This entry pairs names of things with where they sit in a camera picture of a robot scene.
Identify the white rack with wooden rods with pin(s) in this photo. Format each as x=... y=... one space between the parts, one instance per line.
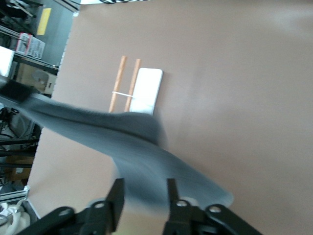
x=146 y=88

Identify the aluminium frame profile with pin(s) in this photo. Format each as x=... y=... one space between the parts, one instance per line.
x=14 y=194

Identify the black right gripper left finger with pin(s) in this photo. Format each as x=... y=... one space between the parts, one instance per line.
x=115 y=203

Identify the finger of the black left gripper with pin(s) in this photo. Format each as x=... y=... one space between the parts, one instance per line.
x=17 y=91

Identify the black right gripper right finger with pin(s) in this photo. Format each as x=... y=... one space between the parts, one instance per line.
x=176 y=210

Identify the purple and grey towel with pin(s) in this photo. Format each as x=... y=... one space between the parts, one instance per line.
x=122 y=132

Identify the white and red device box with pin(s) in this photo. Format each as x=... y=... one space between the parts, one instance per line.
x=29 y=46

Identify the white bag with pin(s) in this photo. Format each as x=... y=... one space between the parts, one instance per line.
x=12 y=220

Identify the brown cardboard box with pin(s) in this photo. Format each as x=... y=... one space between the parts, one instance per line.
x=19 y=171
x=27 y=73

